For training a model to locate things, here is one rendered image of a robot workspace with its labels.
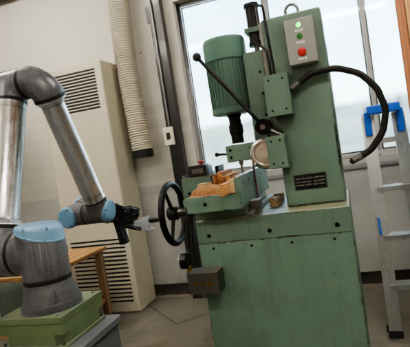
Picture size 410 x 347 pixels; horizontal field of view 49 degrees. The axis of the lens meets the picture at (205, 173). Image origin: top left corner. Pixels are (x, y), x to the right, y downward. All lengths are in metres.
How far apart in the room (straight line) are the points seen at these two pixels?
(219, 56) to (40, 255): 0.99
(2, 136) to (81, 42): 2.10
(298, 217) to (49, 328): 0.90
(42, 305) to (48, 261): 0.13
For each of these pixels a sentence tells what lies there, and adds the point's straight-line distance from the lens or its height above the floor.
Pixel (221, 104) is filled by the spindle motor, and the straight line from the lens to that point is 1.81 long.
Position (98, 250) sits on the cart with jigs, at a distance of 3.06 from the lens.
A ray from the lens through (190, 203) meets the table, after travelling 1.65.
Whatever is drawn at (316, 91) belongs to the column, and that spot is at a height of 1.22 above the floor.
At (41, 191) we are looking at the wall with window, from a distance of 3.90.
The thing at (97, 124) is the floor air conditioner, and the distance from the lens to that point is 3.23.
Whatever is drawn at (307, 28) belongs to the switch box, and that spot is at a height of 1.44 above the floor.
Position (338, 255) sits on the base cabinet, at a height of 0.63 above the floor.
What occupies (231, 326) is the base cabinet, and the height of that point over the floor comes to 0.38.
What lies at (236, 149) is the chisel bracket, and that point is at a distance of 1.84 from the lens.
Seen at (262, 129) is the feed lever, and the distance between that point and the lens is 1.68.
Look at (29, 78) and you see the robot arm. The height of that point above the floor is 1.41.
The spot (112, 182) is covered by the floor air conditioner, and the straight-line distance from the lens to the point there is 3.20.
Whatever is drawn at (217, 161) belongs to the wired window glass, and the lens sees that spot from 3.28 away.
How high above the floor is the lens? 1.07
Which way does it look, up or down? 3 degrees down
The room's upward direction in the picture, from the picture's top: 9 degrees counter-clockwise
